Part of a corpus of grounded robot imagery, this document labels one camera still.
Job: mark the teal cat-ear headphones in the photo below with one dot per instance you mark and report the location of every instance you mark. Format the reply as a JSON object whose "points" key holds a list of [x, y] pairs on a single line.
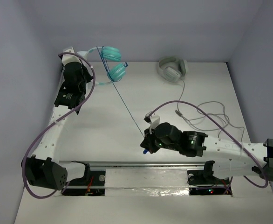
{"points": [[108, 53]]}

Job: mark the white foam cover panel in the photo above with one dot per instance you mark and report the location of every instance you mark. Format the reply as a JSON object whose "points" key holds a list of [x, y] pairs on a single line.
{"points": [[146, 182]]}

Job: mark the grey white headphones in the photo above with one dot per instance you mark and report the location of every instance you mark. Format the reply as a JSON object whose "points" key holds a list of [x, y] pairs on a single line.
{"points": [[172, 68]]}

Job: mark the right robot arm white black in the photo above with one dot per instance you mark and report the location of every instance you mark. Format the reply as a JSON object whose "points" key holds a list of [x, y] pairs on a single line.
{"points": [[224, 158]]}

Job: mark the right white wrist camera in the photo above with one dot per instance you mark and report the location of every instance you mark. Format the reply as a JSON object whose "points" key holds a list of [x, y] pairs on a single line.
{"points": [[152, 119]]}

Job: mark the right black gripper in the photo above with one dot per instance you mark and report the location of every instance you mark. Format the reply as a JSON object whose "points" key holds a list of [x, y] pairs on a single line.
{"points": [[147, 143]]}

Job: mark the aluminium mounting rail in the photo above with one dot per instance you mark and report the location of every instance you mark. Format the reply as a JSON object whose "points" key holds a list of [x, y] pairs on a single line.
{"points": [[101, 165]]}

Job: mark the left aluminium side rail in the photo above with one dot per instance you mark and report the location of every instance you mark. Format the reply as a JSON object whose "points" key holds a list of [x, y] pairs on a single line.
{"points": [[62, 79]]}

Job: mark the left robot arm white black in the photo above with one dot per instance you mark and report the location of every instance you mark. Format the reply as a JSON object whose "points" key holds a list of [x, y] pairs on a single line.
{"points": [[42, 168]]}

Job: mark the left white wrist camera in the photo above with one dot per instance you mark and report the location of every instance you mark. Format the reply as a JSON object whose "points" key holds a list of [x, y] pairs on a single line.
{"points": [[65, 59]]}

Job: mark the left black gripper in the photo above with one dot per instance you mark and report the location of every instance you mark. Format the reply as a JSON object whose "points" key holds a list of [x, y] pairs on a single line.
{"points": [[85, 76]]}

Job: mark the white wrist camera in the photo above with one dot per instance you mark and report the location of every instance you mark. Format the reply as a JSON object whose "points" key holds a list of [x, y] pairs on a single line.
{"points": [[65, 59], [152, 119]]}

